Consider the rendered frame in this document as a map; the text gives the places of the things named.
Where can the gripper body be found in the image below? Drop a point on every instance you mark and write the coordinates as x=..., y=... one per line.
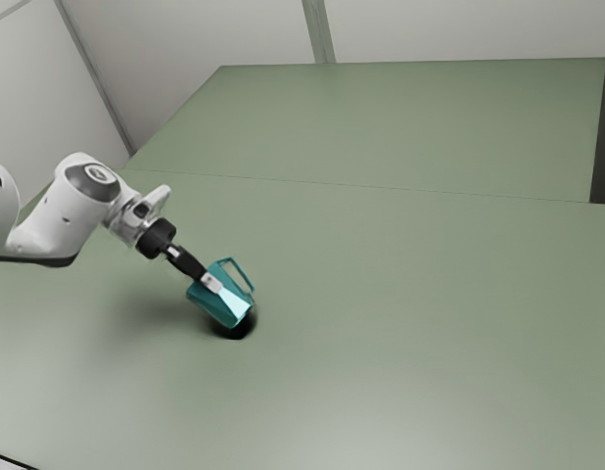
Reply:
x=157, y=238

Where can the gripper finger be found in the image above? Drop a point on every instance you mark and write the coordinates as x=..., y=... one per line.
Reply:
x=191, y=265

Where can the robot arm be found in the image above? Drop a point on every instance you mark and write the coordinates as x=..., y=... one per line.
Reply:
x=62, y=215

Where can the teal faceted mug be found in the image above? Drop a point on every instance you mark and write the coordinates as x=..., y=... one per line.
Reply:
x=223, y=300

